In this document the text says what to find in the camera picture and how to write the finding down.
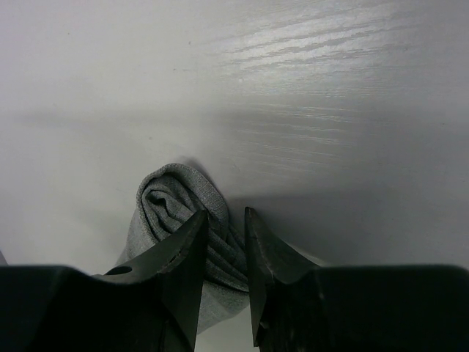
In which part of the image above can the grey cloth napkin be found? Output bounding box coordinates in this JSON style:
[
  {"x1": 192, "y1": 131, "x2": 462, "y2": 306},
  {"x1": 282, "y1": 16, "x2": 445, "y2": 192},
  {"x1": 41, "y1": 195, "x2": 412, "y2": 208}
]
[{"x1": 117, "y1": 163, "x2": 249, "y2": 333}]

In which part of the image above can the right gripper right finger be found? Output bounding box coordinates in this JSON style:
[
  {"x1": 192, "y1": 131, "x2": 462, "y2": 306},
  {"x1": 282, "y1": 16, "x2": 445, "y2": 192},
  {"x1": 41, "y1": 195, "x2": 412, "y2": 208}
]
[{"x1": 244, "y1": 208, "x2": 468, "y2": 351}]

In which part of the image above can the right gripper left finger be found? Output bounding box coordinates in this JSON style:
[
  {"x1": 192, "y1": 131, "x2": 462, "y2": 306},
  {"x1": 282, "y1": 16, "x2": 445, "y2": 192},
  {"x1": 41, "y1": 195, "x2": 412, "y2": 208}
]
[{"x1": 1, "y1": 211, "x2": 208, "y2": 351}]

